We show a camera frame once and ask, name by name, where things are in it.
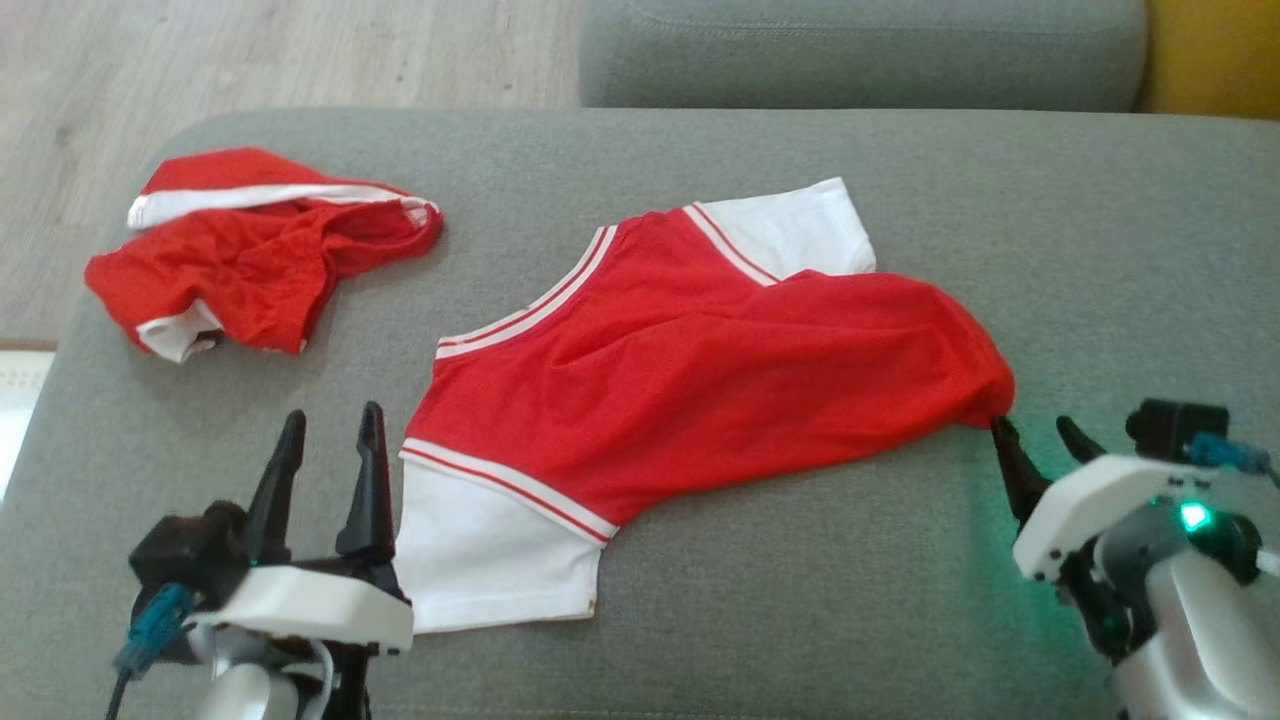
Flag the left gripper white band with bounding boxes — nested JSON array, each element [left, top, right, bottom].
[[190, 402, 415, 656]]

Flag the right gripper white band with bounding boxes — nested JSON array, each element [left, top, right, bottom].
[[990, 415, 1201, 584]]

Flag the red basketball shorts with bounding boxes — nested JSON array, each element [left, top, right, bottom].
[[84, 147, 444, 364]]

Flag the red jersey white sleeves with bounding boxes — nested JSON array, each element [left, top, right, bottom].
[[395, 177, 1016, 634]]

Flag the grey sofa seat cushion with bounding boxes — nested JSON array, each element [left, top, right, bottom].
[[0, 105, 1280, 720]]

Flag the white laundry basket brown rim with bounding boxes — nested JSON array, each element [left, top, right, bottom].
[[0, 340, 59, 498]]

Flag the grey sofa back cushion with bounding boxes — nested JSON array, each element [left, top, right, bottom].
[[580, 0, 1149, 113]]

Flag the right black cable teal plug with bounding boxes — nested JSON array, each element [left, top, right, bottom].
[[1190, 432, 1280, 481]]

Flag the black cable teal plug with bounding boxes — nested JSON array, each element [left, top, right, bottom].
[[105, 583, 196, 720], [1190, 432, 1280, 481]]

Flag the left black cable teal plug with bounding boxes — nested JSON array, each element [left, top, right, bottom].
[[105, 583, 196, 720]]

